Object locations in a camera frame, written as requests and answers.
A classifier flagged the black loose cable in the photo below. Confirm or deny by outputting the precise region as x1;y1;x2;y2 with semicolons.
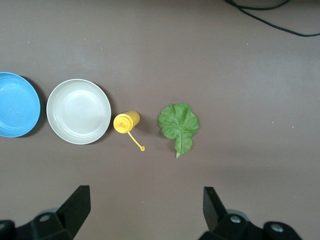
233;0;292;11
223;0;320;38

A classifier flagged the yellow mustard squeeze bottle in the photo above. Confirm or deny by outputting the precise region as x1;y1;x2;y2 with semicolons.
113;110;146;153

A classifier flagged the blue round plate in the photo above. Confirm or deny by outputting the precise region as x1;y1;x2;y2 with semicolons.
0;71;42;138

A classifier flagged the green lettuce leaf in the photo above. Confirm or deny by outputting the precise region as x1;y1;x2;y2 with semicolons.
156;101;200;159

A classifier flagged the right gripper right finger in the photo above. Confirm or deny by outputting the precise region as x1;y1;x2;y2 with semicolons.
199;186;303;240

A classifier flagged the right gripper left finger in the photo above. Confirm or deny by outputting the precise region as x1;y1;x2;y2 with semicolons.
0;184;91;240

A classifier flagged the beige round plate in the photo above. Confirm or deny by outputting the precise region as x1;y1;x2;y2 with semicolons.
46;78;112;146

